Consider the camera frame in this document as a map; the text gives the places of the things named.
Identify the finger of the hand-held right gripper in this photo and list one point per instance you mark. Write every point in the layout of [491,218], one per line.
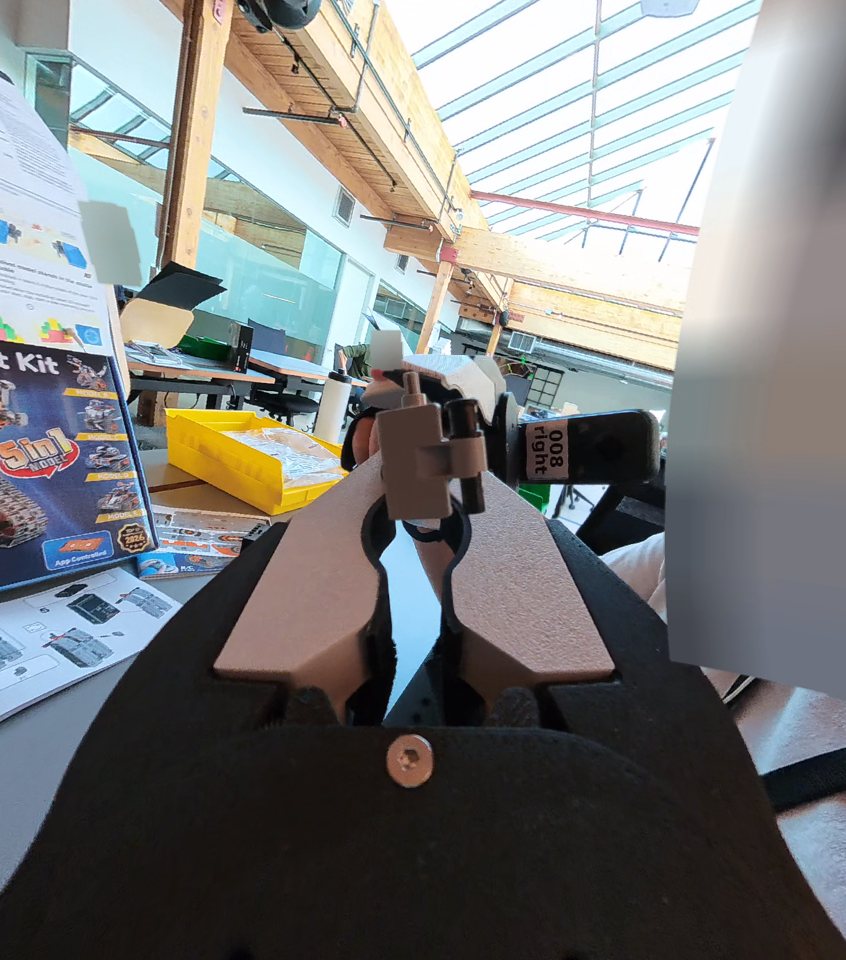
[385,394]
[441,373]

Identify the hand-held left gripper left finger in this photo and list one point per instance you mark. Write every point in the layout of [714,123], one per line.
[303,600]

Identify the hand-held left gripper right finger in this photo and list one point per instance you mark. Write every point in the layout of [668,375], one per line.
[528,600]

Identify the grey building block assembly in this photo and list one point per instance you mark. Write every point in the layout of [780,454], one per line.
[411,465]

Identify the wooden office desk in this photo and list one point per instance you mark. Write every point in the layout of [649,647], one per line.
[190,367]
[295,367]

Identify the person's right hand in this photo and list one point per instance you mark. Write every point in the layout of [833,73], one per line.
[375,439]

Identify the white bottle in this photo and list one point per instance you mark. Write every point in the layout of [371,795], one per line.
[333,409]

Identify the black mesh chair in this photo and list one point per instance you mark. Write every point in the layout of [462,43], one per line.
[618,517]

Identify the black battery box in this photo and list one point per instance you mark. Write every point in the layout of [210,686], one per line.
[258,538]

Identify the green plastic bin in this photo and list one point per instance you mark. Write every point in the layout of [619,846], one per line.
[205,347]
[535,499]

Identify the black office chair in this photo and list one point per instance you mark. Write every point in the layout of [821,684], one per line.
[284,405]

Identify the clear plastic parts bags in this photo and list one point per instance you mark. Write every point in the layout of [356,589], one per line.
[280,454]

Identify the colourful printed leaflet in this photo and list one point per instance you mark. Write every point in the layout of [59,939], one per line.
[190,540]

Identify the small black carton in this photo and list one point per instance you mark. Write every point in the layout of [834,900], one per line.
[240,349]

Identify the yellow plastic bin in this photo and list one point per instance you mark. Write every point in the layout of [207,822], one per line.
[205,450]

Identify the brown board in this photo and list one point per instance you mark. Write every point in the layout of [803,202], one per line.
[167,480]

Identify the black card sheet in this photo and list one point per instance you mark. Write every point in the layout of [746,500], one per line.
[182,285]

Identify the white assembly instruction booklet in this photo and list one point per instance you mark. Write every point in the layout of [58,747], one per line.
[32,652]

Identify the blue robot kit box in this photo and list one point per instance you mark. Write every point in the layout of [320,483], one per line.
[40,465]

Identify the black ceiling speaker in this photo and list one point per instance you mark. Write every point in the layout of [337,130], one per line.
[280,11]

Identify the person's white shirt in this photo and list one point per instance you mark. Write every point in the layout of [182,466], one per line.
[828,877]

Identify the white printed instruction sheet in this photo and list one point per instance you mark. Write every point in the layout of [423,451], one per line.
[10,187]

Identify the white ceiling device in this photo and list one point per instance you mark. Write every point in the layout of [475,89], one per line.
[669,6]

